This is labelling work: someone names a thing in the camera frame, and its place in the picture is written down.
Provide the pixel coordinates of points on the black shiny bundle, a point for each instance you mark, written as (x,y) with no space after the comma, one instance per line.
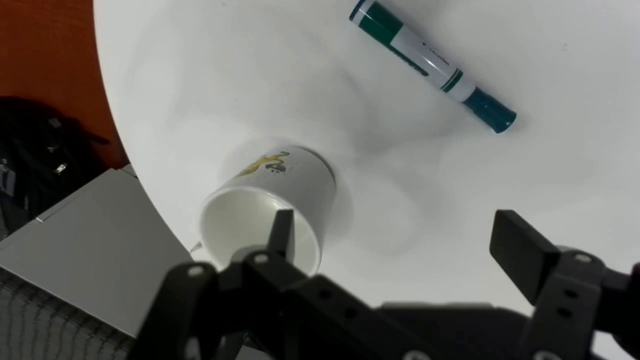
(46,152)

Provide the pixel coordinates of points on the green and white marker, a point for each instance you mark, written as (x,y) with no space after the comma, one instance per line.
(427,60)

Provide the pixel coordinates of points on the white ceramic cup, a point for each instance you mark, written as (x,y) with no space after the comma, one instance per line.
(293,182)

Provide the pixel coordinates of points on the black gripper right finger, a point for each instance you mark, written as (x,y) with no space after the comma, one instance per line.
(573,301)

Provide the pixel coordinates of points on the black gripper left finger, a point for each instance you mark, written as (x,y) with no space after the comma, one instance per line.
(220,313)

